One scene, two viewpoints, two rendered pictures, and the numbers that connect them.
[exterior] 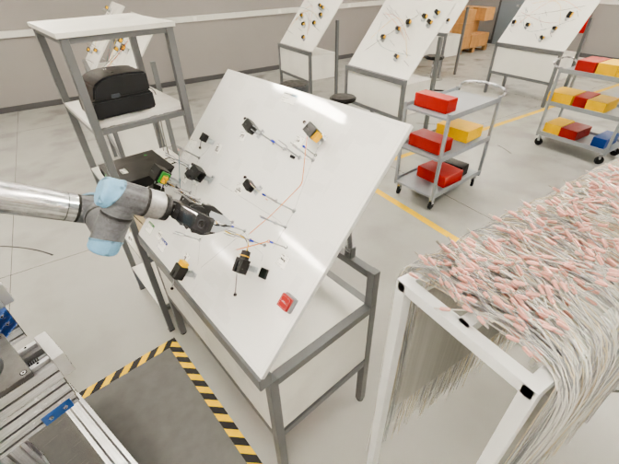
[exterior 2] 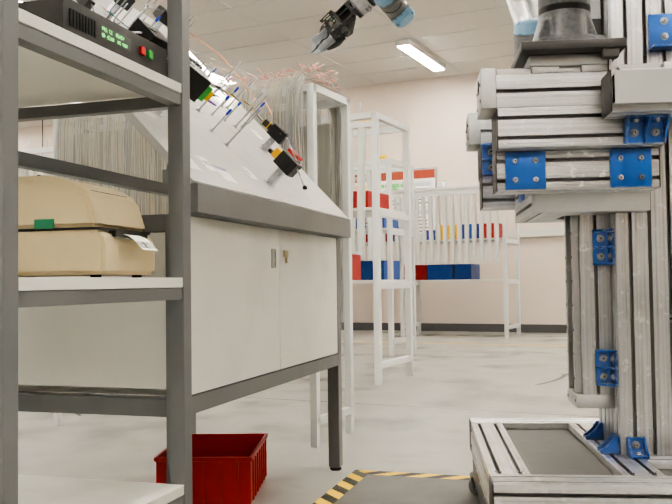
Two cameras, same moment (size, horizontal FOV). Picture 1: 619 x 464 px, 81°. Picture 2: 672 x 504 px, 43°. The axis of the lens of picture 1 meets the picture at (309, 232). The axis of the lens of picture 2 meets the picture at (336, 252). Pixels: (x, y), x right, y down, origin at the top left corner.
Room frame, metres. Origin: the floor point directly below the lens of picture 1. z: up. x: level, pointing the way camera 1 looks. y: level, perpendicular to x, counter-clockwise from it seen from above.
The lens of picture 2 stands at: (2.36, 2.64, 0.65)
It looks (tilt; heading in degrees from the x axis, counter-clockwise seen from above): 2 degrees up; 237
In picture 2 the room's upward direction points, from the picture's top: 1 degrees counter-clockwise
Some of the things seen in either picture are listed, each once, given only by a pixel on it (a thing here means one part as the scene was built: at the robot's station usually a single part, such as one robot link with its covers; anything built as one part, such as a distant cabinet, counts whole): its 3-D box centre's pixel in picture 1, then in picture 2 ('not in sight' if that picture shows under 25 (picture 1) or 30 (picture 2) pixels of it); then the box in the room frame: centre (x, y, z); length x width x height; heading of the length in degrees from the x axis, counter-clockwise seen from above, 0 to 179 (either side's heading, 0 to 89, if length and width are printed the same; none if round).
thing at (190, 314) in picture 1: (181, 295); (237, 302); (1.42, 0.71, 0.60); 0.55 x 0.02 x 0.39; 40
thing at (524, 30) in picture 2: not in sight; (534, 42); (0.57, 0.92, 1.33); 0.13 x 0.12 x 0.14; 38
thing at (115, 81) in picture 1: (113, 90); not in sight; (1.93, 0.97, 1.56); 0.30 x 0.23 x 0.19; 132
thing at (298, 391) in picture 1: (254, 295); (181, 300); (1.40, 0.31, 0.60); 1.17 x 0.58 x 0.40; 40
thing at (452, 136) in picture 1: (449, 142); not in sight; (3.59, -1.47, 0.54); 0.99 x 0.50 x 1.08; 127
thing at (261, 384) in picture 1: (191, 295); (283, 217); (1.20, 0.55, 0.83); 1.18 x 0.06 x 0.06; 40
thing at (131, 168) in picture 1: (137, 170); (47, 51); (1.96, 1.00, 1.09); 0.35 x 0.33 x 0.07; 40
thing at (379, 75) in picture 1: (391, 71); not in sight; (5.42, -1.21, 0.83); 1.18 x 0.72 x 1.65; 33
